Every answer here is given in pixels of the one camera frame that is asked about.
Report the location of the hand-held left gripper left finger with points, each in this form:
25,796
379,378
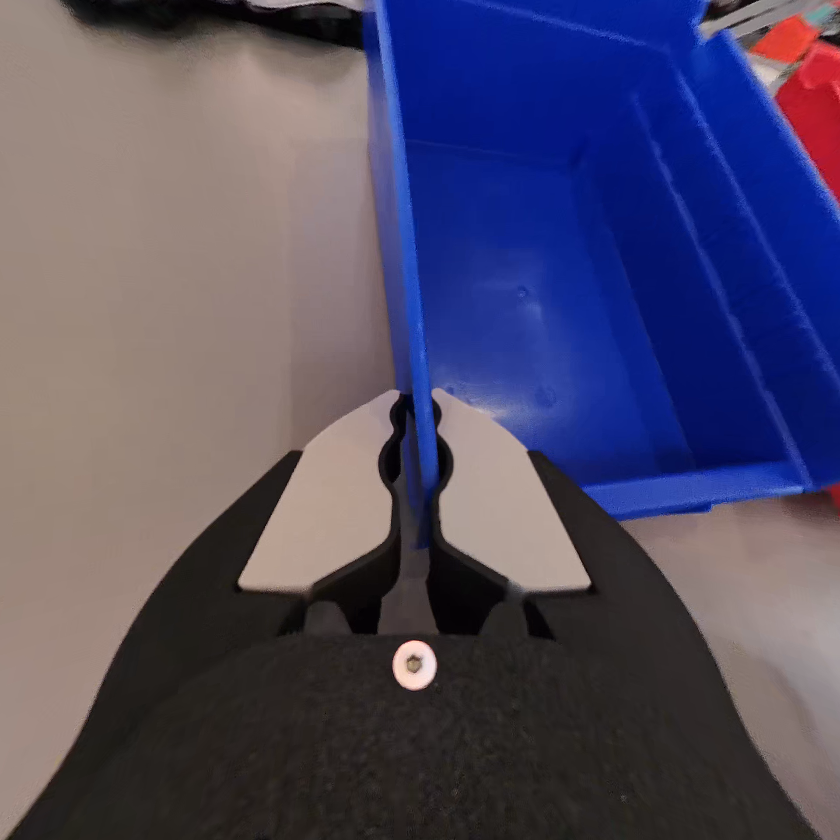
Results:
322,519

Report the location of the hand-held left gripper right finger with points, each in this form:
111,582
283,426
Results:
509,512

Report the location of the blue plastic bin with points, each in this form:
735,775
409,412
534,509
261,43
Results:
551,236

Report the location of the red plastic bin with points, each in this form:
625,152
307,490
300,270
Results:
814,105

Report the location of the grey desk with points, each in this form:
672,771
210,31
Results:
171,302

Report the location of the red floor object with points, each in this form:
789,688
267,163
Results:
788,37

